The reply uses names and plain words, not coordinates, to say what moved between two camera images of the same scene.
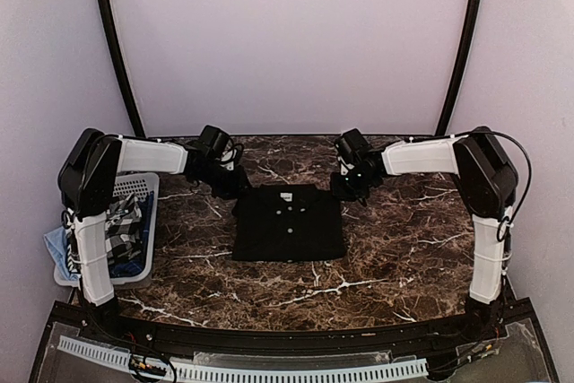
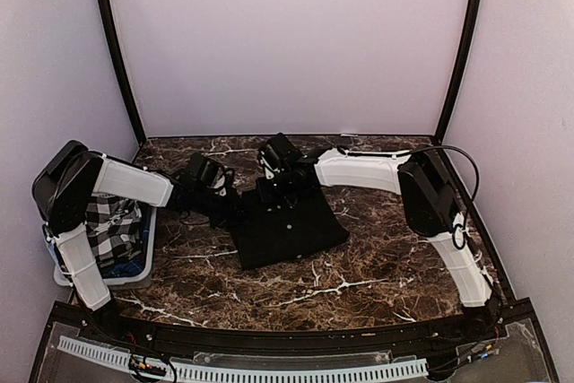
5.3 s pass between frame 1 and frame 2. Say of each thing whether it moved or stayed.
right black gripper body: moved
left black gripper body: moved
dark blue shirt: stayed
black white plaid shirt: stayed
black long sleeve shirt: moved
